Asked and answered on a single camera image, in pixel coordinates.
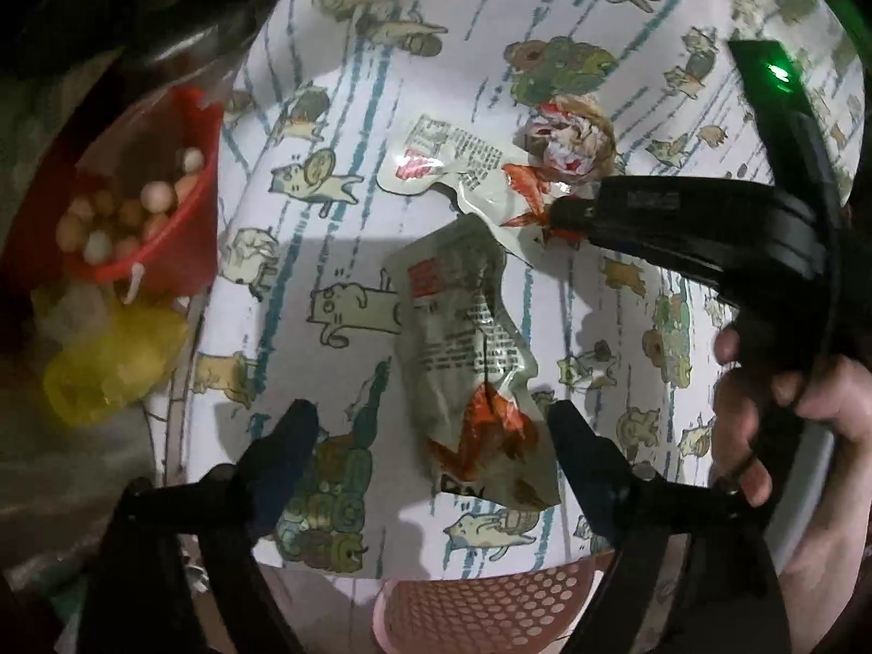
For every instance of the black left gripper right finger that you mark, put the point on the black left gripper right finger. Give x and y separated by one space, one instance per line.
617 498

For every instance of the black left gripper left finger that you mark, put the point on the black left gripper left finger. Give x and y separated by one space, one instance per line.
247 498

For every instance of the grey chicken snack packet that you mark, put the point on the grey chicken snack packet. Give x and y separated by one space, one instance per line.
466 369

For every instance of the torn white red snack packet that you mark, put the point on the torn white red snack packet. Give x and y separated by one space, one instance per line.
498 182

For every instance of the person's right hand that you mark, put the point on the person's right hand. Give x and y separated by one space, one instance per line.
792 438

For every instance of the pink plastic perforated basket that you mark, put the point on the pink plastic perforated basket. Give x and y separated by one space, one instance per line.
523 612

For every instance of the red bucket with eggs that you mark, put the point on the red bucket with eggs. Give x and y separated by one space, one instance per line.
142 196

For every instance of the cartoon cat print tablecloth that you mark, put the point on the cartoon cat print tablecloth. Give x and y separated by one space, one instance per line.
303 306

